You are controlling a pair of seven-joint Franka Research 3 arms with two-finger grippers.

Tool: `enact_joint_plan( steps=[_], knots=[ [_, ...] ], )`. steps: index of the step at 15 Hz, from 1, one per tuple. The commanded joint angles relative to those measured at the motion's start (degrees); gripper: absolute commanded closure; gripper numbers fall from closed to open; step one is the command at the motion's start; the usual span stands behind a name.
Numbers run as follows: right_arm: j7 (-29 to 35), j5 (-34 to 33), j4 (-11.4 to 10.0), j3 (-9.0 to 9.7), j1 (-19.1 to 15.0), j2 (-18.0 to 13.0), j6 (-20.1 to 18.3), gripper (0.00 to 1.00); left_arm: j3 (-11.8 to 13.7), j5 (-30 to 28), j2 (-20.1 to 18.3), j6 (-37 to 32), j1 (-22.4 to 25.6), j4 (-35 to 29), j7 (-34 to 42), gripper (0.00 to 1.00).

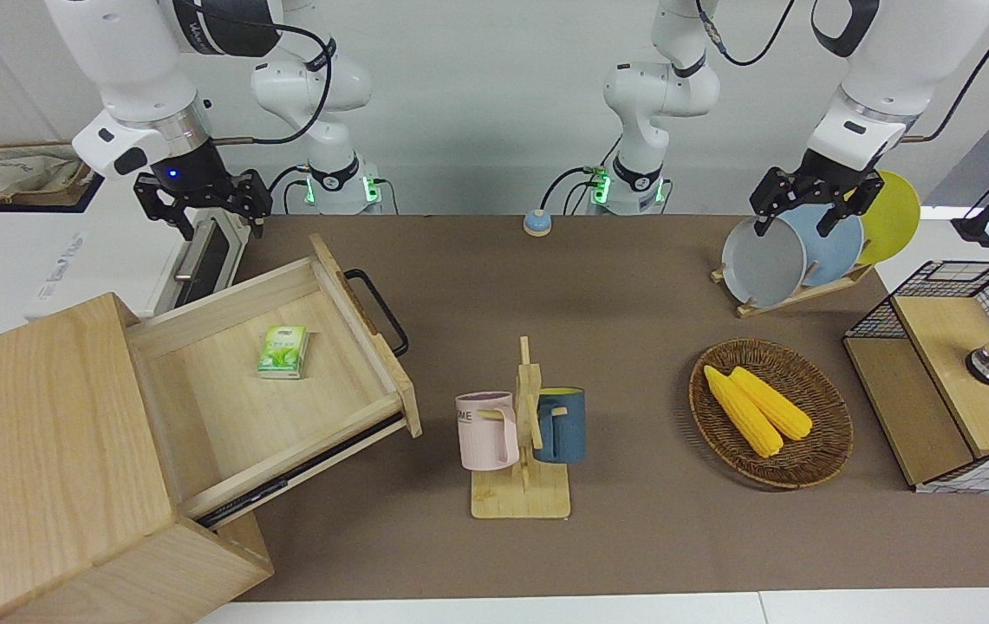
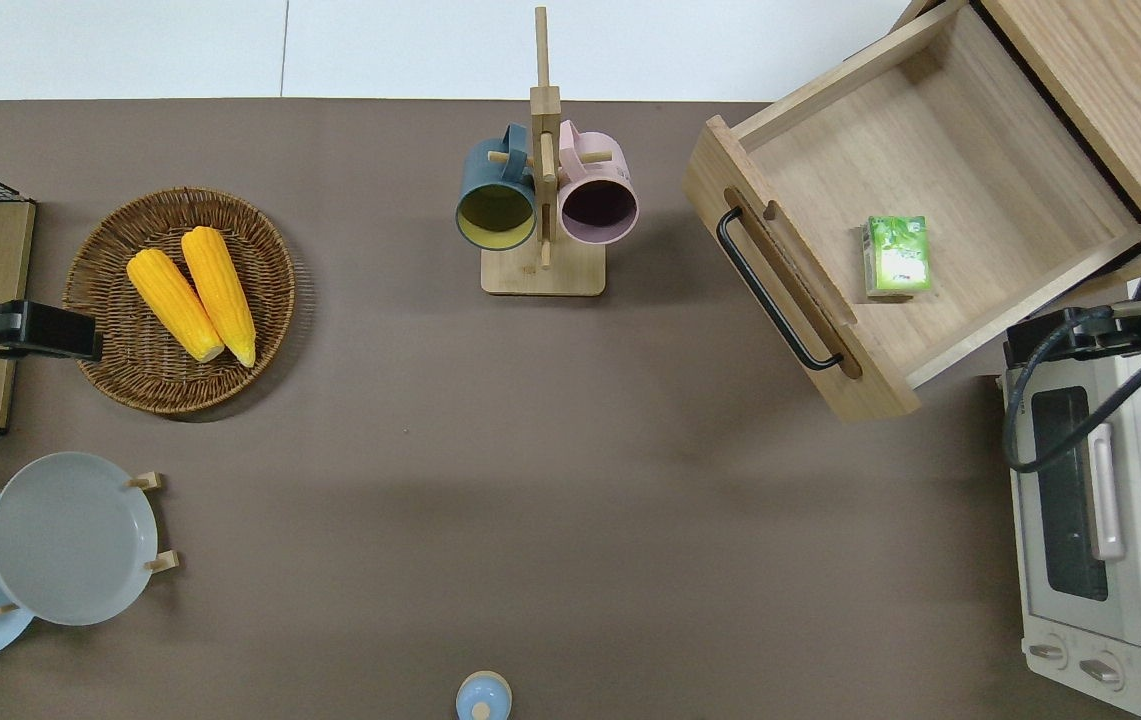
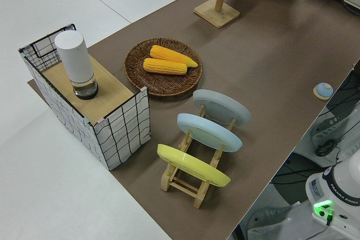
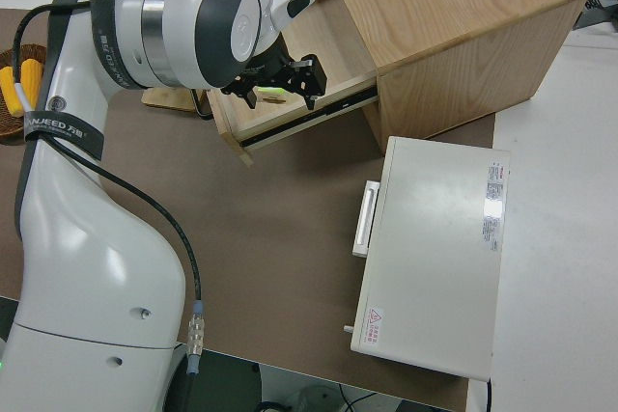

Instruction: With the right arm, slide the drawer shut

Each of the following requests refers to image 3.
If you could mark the woven wicker basket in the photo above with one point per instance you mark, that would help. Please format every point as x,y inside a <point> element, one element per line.
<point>168,85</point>

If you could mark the white slotted mounting bracket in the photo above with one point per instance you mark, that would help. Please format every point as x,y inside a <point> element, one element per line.
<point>326,129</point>
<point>270,217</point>

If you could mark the yellow plate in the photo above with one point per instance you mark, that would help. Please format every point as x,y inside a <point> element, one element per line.
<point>194,167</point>

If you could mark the brown table mat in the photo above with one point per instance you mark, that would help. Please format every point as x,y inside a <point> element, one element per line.
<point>267,54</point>

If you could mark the yellow corn cob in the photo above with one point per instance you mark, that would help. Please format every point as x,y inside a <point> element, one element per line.
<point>168,53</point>
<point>166,66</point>

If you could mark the grey plate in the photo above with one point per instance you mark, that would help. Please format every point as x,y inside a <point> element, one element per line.
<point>222,105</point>

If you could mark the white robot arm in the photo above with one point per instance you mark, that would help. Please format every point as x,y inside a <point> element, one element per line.
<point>337,189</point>

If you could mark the black round knob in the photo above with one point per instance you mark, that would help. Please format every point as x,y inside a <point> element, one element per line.
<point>324,148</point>

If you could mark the wooden mug tree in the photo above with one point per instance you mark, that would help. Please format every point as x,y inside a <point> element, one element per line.
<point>216,15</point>

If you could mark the white cylinder clear base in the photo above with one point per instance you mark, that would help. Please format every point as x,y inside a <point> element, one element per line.
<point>74,57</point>

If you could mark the blue call bell wooden base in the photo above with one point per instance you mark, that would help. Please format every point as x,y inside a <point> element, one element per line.
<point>324,89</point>

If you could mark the wooden plate rack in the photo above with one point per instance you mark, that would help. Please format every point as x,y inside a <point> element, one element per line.
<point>166,182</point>

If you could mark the light blue plate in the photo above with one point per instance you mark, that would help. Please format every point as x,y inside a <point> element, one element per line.
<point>208,130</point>

